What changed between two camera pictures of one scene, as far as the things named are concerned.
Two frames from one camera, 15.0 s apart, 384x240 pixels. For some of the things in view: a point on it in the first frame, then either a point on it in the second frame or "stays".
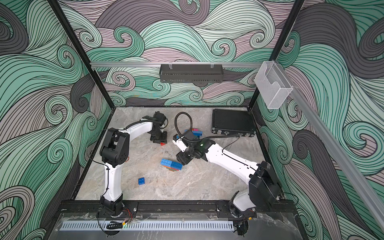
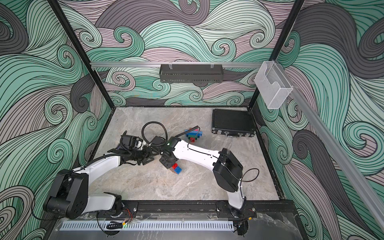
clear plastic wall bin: [274, 87] stays
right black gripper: [181, 157] -> [167, 164]
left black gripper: [164, 140] -> [148, 154]
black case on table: [231, 122] stays
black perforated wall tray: [191, 73] stays
